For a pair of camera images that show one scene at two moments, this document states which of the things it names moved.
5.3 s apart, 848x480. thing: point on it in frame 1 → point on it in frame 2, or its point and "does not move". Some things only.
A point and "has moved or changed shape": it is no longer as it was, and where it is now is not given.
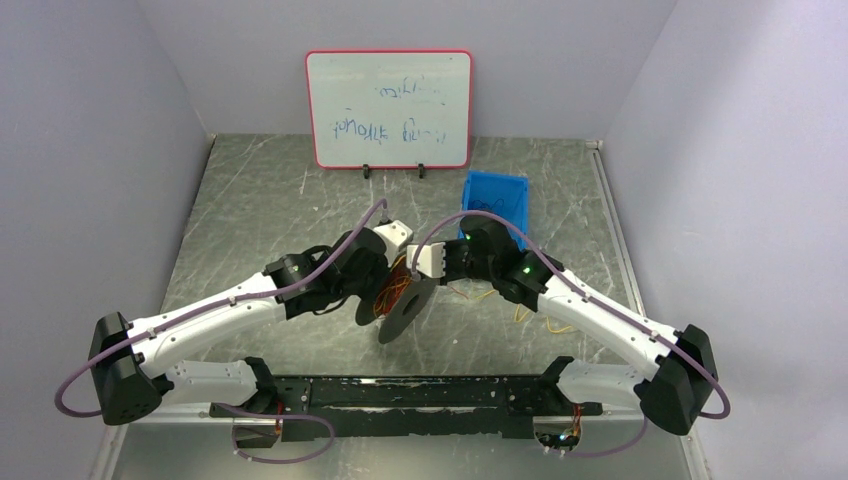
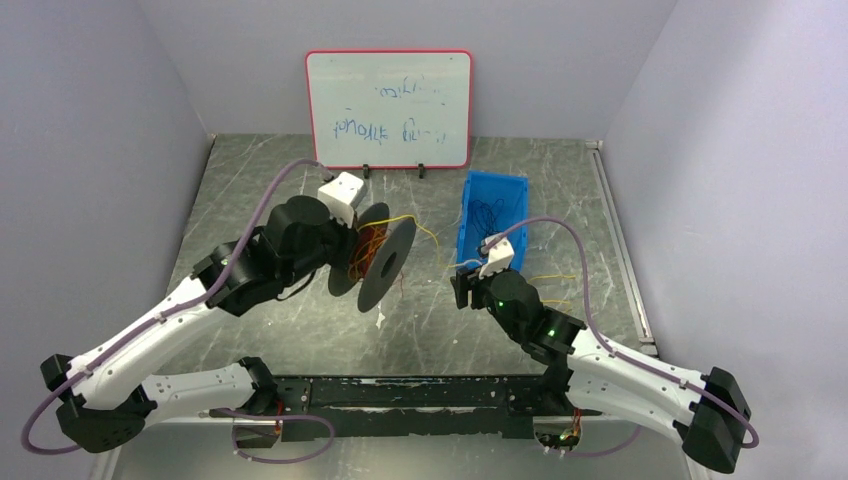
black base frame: (313, 409) does not move
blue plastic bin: (502, 194) does not move
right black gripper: (449, 263) → (463, 289)
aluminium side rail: (597, 150) does not move
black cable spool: (397, 304) has moved or changed shape
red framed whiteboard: (391, 109) does not move
